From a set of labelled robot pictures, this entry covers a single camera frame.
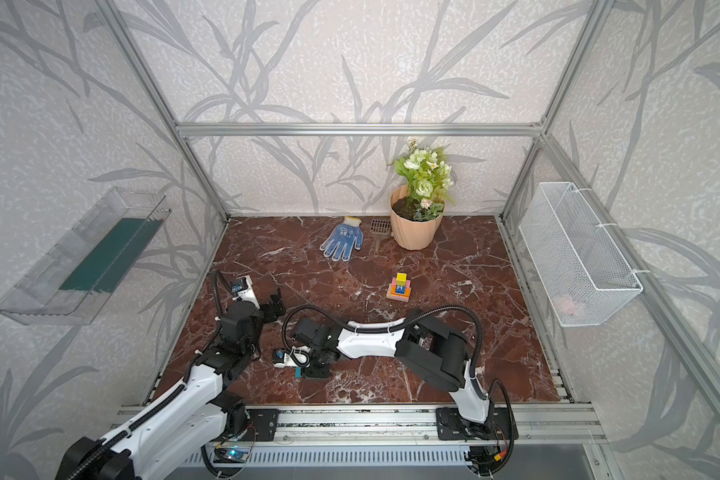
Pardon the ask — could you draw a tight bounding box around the pink long block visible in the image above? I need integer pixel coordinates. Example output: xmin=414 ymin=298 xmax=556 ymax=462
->
xmin=386 ymin=287 xmax=411 ymax=302

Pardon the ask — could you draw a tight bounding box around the orange wood block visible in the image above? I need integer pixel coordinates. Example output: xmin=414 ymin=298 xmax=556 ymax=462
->
xmin=387 ymin=286 xmax=411 ymax=302

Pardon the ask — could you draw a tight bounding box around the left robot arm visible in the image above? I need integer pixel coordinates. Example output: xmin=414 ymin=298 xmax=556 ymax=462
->
xmin=56 ymin=272 xmax=286 ymax=479

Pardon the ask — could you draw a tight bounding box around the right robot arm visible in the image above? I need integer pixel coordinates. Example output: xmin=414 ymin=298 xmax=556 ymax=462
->
xmin=272 ymin=305 xmax=518 ymax=450

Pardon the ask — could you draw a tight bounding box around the blue dotted work glove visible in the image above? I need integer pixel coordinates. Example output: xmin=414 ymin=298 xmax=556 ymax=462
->
xmin=319 ymin=216 xmax=364 ymax=262

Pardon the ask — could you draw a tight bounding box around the green circuit board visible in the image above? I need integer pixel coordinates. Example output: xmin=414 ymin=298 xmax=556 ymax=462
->
xmin=213 ymin=446 xmax=251 ymax=464

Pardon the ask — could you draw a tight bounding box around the brown slotted plastic scoop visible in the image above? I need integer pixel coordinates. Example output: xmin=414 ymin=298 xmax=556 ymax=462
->
xmin=370 ymin=218 xmax=392 ymax=254

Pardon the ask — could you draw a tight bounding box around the flower pot with plant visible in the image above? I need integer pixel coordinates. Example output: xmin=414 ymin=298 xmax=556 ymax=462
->
xmin=390 ymin=140 xmax=454 ymax=251

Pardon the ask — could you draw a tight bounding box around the pink object in basket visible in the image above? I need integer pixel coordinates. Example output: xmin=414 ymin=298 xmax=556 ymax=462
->
xmin=552 ymin=294 xmax=584 ymax=317

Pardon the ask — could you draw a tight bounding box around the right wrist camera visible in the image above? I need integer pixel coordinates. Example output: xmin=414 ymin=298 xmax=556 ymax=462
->
xmin=272 ymin=346 xmax=310 ymax=368

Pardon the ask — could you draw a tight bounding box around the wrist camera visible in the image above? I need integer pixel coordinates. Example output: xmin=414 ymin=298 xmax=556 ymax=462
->
xmin=230 ymin=275 xmax=259 ymax=308
xmin=272 ymin=346 xmax=310 ymax=368

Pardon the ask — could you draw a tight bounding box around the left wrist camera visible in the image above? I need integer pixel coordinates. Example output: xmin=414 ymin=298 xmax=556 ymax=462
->
xmin=230 ymin=275 xmax=259 ymax=308

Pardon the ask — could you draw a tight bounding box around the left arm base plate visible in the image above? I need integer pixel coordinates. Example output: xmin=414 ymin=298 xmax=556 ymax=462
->
xmin=240 ymin=408 xmax=280 ymax=442

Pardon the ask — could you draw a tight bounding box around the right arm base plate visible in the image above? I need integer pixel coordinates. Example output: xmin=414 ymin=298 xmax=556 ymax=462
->
xmin=435 ymin=405 xmax=519 ymax=441

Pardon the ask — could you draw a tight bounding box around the clear plastic wall shelf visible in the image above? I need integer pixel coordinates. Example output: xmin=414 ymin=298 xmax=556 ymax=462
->
xmin=0 ymin=187 xmax=171 ymax=326

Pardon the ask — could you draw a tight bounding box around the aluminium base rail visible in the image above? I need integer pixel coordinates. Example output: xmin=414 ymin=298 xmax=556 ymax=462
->
xmin=98 ymin=403 xmax=607 ymax=448

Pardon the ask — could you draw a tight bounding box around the white wire mesh basket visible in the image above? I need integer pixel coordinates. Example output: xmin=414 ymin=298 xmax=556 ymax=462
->
xmin=519 ymin=182 xmax=643 ymax=327

